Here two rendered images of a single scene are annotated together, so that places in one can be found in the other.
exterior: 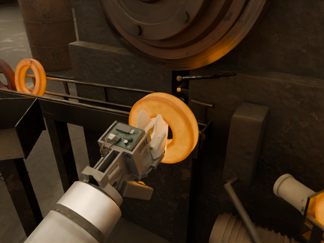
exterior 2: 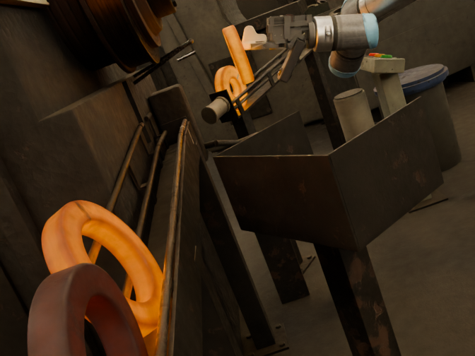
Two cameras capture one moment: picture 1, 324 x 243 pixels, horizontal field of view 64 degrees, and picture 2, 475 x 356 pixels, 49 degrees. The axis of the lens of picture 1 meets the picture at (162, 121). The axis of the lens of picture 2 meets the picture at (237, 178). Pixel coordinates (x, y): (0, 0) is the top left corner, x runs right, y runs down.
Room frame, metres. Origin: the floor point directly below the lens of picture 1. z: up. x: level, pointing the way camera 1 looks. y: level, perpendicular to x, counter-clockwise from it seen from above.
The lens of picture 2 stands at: (1.20, 1.20, 0.91)
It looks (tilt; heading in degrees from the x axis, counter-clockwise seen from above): 16 degrees down; 243
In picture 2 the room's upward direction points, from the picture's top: 21 degrees counter-clockwise
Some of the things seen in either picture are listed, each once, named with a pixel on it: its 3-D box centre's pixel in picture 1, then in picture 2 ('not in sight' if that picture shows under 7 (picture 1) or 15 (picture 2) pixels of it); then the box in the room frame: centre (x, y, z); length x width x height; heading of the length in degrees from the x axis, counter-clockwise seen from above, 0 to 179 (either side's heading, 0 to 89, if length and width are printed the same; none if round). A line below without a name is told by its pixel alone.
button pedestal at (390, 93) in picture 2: not in sight; (399, 128); (-0.26, -0.25, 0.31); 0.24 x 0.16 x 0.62; 60
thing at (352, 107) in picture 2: not in sight; (367, 156); (-0.10, -0.30, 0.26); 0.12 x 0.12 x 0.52
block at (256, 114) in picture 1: (244, 146); (178, 128); (0.61, -0.24, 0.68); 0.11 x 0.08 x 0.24; 150
